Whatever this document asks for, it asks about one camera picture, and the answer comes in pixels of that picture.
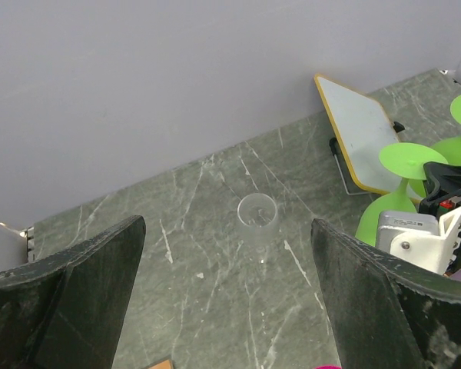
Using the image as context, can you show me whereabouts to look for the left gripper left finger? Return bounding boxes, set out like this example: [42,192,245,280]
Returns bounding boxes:
[0,215,146,368]

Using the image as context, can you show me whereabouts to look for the orange picture card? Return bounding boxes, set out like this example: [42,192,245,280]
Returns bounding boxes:
[145,359,174,369]

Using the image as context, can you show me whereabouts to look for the pink wine glass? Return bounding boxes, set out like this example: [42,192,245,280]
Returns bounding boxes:
[313,364,342,369]

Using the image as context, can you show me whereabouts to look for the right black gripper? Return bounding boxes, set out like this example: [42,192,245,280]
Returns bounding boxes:
[418,161,461,269]

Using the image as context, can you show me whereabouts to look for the clear glass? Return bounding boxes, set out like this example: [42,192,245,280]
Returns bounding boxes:
[237,193,280,264]

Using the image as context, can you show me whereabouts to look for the gold framed mirror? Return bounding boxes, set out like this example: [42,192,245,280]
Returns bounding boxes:
[314,74,404,196]

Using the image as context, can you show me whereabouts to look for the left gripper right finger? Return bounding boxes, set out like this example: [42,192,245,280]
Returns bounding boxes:
[311,218,461,368]

